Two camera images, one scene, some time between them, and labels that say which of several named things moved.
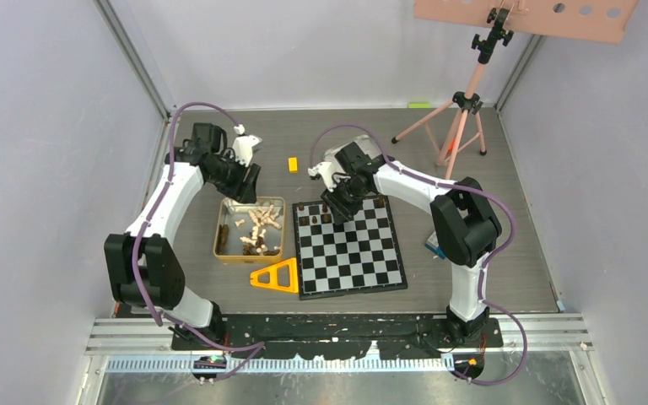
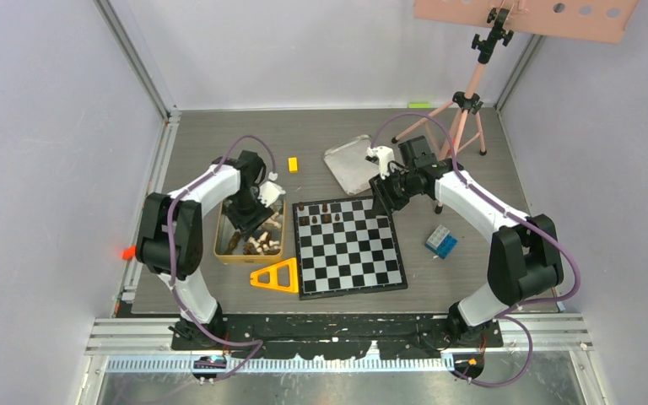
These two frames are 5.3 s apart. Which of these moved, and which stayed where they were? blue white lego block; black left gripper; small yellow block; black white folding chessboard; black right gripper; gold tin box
Moved: black right gripper; black left gripper
Stayed: black white folding chessboard; blue white lego block; small yellow block; gold tin box
